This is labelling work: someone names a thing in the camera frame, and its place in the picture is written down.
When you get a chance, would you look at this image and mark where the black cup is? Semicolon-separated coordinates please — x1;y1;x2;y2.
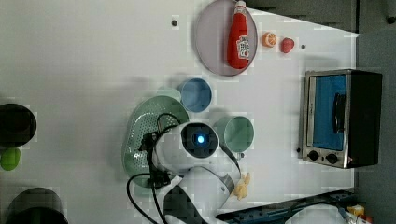
0;104;36;148

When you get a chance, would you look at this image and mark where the grey round plate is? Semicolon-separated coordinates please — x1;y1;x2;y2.
194;0;259;77

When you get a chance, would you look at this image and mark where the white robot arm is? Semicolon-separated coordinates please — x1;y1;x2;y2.
139;122;241;224

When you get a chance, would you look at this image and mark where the red strawberry toy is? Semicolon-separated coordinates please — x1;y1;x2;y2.
281;37;295;53

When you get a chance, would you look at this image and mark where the yellow toy object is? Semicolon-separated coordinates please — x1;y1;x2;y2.
347;204;373;224

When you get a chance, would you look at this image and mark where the green plastic strainer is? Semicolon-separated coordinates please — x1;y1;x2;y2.
121;94;190;188

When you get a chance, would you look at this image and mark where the toaster oven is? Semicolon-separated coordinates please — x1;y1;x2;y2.
301;69;383;169

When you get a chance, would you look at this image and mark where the peeled banana toy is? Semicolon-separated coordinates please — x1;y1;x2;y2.
232;173;250;201

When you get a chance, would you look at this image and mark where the dark glass container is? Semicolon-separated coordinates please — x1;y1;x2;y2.
5;188;69;224

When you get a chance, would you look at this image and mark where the green metal mug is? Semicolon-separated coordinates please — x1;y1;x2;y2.
214;116;255;154

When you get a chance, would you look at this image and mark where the blue bowl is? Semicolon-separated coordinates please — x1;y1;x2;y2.
177;77;212;113

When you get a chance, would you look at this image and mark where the blue metal frame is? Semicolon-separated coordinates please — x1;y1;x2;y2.
217;190;357;224

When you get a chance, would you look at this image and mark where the red ketchup bottle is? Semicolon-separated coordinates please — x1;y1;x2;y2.
227;0;250;69

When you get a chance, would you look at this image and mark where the orange half toy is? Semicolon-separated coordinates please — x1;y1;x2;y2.
262;32;277;48

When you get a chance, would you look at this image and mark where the black cable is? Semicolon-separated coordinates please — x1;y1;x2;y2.
126;112;182;224

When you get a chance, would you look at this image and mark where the green bottle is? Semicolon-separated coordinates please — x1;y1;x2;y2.
0;147;21;171

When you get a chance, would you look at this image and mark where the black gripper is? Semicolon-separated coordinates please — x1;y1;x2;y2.
138;132;171;189

